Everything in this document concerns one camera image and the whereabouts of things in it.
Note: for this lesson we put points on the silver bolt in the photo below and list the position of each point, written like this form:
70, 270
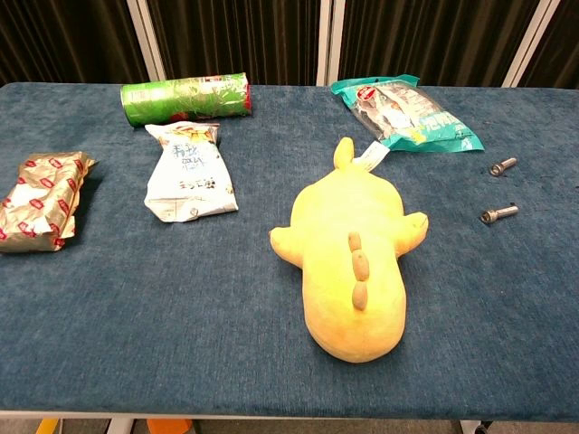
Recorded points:
500, 213
502, 166

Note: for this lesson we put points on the yellow plush dinosaur toy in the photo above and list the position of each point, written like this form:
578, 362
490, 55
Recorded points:
348, 271

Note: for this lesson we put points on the white crumpled snack bag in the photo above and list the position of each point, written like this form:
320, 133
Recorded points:
190, 181

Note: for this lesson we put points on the blue table cloth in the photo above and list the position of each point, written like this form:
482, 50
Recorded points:
181, 316

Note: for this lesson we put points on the teal dried fish snack bag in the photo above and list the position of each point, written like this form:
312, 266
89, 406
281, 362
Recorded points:
407, 115

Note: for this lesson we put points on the green cylindrical chip can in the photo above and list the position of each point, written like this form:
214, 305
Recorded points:
181, 101

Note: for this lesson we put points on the dark pleated curtain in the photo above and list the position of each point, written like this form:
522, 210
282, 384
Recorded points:
244, 36

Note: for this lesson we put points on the orange object under table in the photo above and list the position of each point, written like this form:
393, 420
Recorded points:
169, 427

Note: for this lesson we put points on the gold foil snack package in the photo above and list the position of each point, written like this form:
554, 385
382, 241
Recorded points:
40, 203

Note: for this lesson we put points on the yellow object under table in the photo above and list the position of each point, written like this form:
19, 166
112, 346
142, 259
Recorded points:
47, 427

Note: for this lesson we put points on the white table frame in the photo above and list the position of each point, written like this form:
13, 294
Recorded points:
226, 416

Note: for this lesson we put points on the white slanted frame post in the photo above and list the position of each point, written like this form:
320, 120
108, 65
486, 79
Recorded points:
529, 40
145, 40

